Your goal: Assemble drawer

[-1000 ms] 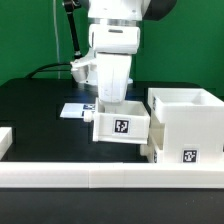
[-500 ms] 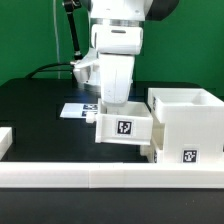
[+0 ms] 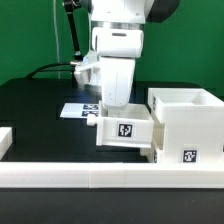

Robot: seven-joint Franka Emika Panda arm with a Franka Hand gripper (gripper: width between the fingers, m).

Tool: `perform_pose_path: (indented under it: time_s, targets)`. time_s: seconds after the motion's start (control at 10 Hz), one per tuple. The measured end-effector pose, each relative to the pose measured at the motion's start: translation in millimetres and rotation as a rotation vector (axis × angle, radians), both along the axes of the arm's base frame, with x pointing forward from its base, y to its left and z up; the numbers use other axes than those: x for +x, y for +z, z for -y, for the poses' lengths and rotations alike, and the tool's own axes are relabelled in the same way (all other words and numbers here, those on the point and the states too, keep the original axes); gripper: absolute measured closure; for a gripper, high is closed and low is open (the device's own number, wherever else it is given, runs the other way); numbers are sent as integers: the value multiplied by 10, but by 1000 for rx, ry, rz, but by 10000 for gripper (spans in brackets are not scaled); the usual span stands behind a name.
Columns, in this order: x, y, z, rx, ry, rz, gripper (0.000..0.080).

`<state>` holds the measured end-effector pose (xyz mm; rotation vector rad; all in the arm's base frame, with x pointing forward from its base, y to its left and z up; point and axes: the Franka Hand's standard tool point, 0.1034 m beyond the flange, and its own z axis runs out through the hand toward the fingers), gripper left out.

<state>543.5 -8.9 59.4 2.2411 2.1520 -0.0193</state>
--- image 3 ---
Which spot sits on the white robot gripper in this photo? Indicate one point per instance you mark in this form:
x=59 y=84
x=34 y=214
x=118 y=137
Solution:
x=116 y=81

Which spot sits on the white drawer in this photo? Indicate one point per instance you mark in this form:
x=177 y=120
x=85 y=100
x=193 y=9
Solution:
x=151 y=155
x=131 y=127

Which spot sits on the white drawer cabinet box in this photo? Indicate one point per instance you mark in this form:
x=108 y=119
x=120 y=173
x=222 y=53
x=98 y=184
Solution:
x=188 y=126

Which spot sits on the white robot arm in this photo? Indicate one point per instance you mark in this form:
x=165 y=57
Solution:
x=116 y=41

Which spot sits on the white marker sheet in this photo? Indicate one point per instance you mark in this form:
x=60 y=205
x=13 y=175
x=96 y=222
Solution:
x=78 y=110

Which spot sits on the white left fence rail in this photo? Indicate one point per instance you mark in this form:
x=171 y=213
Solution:
x=5 y=140

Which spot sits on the white fence rail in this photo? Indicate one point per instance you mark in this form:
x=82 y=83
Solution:
x=110 y=175
x=5 y=140

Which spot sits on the white front fence rail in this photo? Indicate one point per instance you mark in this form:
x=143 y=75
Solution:
x=110 y=175

